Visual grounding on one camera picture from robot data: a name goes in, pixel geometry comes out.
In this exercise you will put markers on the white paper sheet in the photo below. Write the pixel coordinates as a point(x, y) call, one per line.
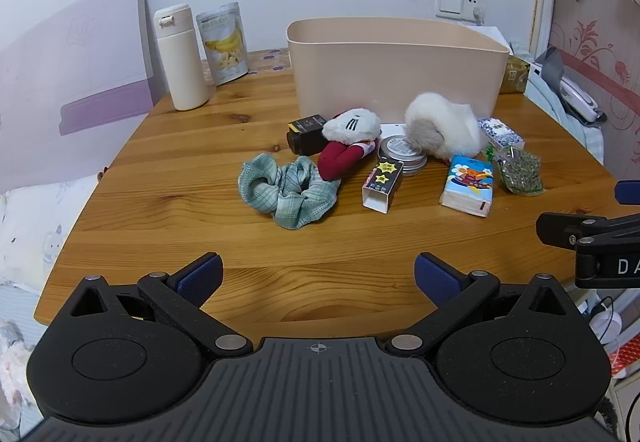
point(492, 36)

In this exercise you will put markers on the white card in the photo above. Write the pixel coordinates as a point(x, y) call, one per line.
point(392, 128)

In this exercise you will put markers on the pink floral headboard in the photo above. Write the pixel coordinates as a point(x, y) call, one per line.
point(595, 37)

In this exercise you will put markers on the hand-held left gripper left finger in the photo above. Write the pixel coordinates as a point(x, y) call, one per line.
point(200, 279)

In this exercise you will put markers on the blue and white patterned box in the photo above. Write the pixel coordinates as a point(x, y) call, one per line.
point(502, 133)

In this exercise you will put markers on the purple flat board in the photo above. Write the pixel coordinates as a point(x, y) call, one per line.
point(75, 72)

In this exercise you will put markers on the white thermos bottle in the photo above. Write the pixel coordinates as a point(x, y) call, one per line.
point(181, 62)

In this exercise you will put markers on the gold tissue box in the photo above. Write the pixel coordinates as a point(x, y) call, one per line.
point(516, 74)

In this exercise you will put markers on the small star print box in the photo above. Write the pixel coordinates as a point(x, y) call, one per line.
point(382, 184)

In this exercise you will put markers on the green plaid scrunchie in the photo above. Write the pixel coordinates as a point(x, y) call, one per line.
point(295, 194)

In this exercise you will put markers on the red patterned box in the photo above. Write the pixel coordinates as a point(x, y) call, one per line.
point(627, 354)

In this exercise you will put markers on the bag of green beads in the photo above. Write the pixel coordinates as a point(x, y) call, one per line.
point(522, 171)

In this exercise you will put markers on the white wall switch socket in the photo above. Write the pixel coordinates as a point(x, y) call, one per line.
point(455, 2)

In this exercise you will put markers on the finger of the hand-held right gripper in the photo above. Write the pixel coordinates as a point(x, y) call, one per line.
point(629, 192)
point(565, 229)

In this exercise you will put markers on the small black box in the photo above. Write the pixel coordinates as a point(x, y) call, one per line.
point(305, 137)

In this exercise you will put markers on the white fluffy fur ball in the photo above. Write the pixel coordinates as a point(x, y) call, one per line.
point(450, 117)

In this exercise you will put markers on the white printed bedding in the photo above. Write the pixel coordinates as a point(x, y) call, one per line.
point(35, 232)

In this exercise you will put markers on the banana chips bag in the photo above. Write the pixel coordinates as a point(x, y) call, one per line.
point(225, 47)

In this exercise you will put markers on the round silver tin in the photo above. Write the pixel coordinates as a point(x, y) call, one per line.
point(395, 148)

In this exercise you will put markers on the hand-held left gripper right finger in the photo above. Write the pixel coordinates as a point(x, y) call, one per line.
point(436, 279)

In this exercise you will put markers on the beige plastic storage bin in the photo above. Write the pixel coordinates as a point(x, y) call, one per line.
point(390, 67)

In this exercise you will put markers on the white and red plush toy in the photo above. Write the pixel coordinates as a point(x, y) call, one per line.
point(350, 124)

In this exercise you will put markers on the blue cartoon tissue packet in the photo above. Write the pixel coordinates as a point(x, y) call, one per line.
point(467, 187)

